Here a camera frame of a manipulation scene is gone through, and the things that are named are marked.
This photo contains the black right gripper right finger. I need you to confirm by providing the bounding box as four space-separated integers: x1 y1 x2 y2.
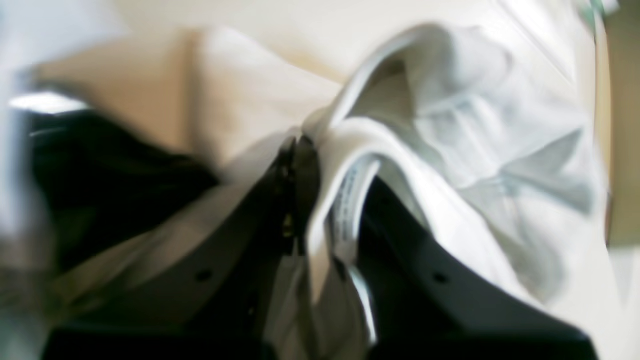
356 178 598 360

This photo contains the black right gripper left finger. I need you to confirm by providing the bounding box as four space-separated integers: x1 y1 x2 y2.
42 136 319 360

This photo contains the white T-shirt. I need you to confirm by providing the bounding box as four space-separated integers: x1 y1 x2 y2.
195 0 639 360

